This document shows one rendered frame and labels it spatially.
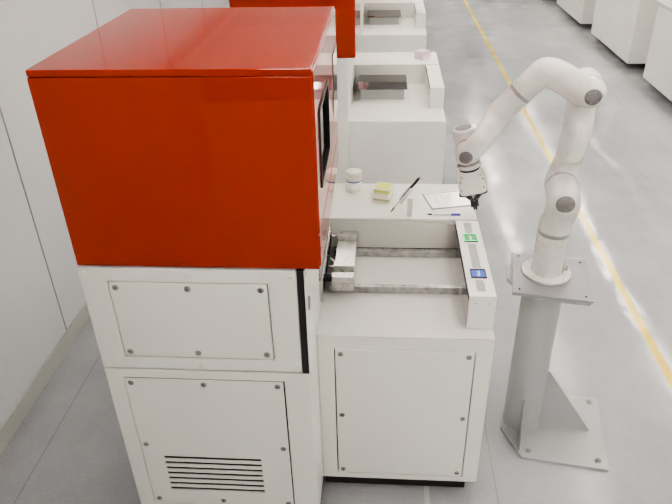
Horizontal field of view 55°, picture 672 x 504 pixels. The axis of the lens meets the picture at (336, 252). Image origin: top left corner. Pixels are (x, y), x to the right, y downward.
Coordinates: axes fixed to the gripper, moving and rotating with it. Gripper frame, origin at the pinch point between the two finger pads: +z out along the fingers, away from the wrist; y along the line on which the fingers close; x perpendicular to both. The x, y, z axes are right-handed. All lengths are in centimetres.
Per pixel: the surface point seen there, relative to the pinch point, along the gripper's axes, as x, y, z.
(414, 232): 15.0, -25.7, 16.5
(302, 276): -66, -56, -21
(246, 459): -65, -97, 54
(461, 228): 8.2, -6.2, 14.5
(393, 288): -19.0, -35.7, 20.2
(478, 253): -11.3, -1.7, 15.5
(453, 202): 30.1, -7.4, 13.4
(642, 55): 582, 246, 148
